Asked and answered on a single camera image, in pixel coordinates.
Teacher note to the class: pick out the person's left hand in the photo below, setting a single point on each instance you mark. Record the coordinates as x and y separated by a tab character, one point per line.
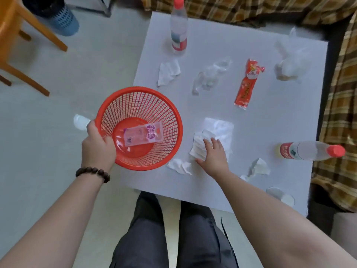
96	152

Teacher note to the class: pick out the person's right hand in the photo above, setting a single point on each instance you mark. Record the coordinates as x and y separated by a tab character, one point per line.
216	160

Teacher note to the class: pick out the person's right middle finger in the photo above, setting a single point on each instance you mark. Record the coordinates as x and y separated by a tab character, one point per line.
213	142

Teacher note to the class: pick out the person's left thumb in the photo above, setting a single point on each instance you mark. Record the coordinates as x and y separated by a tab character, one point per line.
109	141

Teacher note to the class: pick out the person's right thumb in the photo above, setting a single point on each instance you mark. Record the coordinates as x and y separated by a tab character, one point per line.
200	162

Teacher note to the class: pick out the white tissue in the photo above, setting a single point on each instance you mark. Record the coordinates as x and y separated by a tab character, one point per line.
258	167
168	72
198	146
180	166

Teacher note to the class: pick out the red plastic mesh basket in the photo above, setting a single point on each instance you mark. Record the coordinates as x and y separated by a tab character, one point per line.
139	126

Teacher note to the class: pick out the person's left forearm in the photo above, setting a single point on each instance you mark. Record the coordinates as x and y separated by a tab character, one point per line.
53	223

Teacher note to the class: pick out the person's right forearm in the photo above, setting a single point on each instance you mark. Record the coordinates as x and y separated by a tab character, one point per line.
276	226

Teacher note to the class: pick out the clear flat plastic bag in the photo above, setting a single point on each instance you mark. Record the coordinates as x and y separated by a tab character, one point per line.
221	129

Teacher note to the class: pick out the crumpled white tissue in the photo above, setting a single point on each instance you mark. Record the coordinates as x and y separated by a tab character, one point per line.
258	167
168	72
180	166

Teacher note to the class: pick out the pink clear plastic wrapper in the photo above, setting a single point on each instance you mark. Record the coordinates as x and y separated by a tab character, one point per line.
142	134

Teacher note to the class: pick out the white paper scrap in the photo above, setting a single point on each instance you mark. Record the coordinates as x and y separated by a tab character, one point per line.
81	121

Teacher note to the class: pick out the crumpled clear plastic wrap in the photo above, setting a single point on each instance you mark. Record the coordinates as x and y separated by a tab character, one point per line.
209	76

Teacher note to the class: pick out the red snack wrapper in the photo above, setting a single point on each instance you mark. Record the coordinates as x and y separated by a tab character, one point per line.
247	85

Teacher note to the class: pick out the person's dark trousers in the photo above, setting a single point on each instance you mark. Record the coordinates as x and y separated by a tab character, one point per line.
195	237

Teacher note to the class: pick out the clear plastic cup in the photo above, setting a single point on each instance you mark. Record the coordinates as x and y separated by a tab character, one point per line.
280	195

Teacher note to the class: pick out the clear water bottle red cap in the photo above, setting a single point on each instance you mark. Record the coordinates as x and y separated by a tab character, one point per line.
309	151
178	26

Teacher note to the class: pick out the white plastic bag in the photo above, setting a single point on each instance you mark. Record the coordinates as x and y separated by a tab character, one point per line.
291	64

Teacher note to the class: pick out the brown plaid sofa cover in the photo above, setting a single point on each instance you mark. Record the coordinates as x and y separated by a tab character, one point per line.
339	114

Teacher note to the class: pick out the blue waste bin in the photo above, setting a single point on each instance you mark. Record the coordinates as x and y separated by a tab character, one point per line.
60	18

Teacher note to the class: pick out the orange wooden chair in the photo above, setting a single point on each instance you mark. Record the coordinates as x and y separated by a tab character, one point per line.
11	33

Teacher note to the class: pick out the metal frame leg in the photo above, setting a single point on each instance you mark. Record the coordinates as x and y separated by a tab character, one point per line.
103	8

